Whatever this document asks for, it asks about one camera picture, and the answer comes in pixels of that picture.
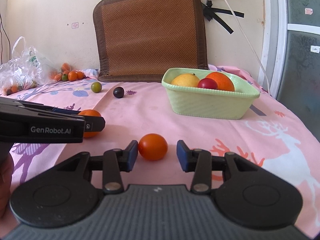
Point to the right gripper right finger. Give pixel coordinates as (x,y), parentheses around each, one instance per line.
(202,163)

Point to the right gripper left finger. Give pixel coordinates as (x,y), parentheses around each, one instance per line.
(111,163)

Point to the dark purple plum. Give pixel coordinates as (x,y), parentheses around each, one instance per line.
(118,92)

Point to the small green fruit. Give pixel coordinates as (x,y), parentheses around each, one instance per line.
(96,87)

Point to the person's left hand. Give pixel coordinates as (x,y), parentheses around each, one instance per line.
(6,177)

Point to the clear plastic bag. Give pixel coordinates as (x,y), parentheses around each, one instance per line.
(27,69)

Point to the light green plastic basket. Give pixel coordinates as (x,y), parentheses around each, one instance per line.
(209,103)

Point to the pink patterned bed sheet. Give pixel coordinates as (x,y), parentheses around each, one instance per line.
(269,135)

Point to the red plum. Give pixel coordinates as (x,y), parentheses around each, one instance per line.
(207,83)

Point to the large orange fruit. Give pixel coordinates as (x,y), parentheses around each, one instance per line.
(222,80)

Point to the yellow lemon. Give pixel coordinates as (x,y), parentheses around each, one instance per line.
(186,80)

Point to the brown woven seat cushion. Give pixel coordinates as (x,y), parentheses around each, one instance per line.
(139,40)

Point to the tangerine left by wall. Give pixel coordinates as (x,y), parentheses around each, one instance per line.
(58,77)

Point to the green fruit by wall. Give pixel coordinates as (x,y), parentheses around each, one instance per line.
(64,77)

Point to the orange tangerine by wall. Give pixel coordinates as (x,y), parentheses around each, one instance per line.
(72,76)

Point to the tangerine upper by wall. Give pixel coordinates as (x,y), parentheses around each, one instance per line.
(65,67)

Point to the small tangerine right by wall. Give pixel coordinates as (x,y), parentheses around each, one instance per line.
(80,75)

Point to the wall sticker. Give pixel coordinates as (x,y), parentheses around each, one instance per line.
(75,25)

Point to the white door frame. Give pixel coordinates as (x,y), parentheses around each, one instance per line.
(274,45)

